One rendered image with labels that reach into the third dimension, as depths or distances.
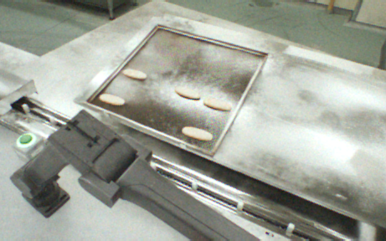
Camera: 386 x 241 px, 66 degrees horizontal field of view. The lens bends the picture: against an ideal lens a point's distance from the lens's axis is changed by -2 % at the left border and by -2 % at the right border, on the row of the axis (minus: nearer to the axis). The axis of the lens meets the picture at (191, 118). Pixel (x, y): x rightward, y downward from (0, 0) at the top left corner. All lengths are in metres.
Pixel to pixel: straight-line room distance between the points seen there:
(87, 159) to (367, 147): 0.81
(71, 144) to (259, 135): 0.62
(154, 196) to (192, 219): 0.07
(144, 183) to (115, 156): 0.07
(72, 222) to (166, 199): 0.49
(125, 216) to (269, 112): 0.55
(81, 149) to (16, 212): 0.53
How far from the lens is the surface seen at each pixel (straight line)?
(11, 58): 1.68
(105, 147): 0.51
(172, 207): 0.47
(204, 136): 0.94
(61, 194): 0.97
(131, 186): 0.48
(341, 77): 1.21
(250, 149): 0.94
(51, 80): 1.42
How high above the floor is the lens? 1.59
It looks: 43 degrees down
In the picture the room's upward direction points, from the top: 1 degrees clockwise
